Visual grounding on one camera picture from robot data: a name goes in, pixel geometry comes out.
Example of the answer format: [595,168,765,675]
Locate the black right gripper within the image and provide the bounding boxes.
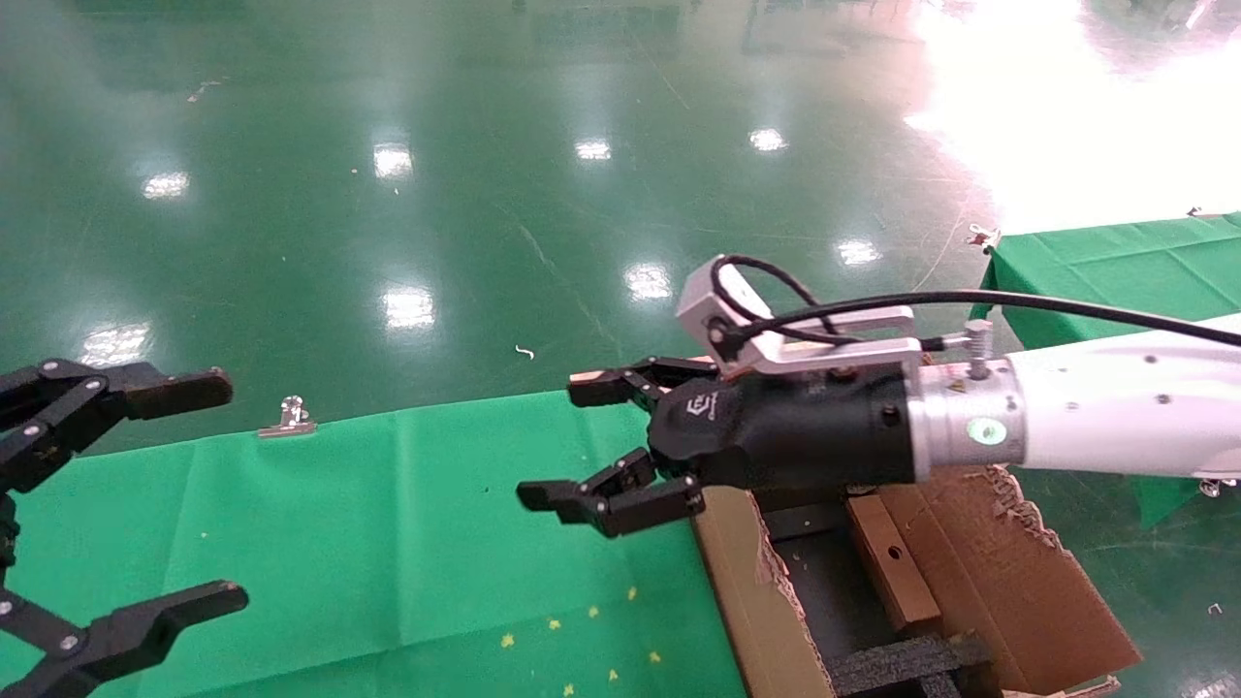
[516,356,917,539]

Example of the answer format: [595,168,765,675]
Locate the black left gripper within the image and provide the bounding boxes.
[0,359,250,698]

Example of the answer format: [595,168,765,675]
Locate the long cardboard box with hole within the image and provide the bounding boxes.
[845,492,944,633]

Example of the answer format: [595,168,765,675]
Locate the large open cardboard carton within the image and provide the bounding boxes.
[690,463,1143,698]

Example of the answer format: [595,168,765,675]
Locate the black carton bottom pad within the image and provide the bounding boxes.
[761,490,898,660]

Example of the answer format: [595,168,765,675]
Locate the green tablecloth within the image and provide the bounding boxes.
[0,386,748,698]
[970,213,1241,532]

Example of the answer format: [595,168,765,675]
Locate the black foam insert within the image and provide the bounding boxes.
[824,630,995,698]

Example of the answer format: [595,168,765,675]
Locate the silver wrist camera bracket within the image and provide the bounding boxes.
[676,254,924,379]

